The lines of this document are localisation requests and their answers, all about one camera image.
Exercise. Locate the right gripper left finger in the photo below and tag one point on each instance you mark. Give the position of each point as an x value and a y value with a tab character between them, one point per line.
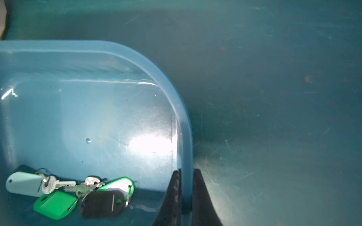
170	212

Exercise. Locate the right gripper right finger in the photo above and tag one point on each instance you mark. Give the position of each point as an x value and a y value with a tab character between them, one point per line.
203	212

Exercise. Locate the blue plastic storage box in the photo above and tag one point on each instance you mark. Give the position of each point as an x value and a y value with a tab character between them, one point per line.
80	108

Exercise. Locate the key with white tag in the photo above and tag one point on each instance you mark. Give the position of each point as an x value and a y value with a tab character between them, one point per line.
35	185

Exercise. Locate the green tag key in box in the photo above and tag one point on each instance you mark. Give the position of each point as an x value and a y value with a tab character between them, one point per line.
60	204
109	197

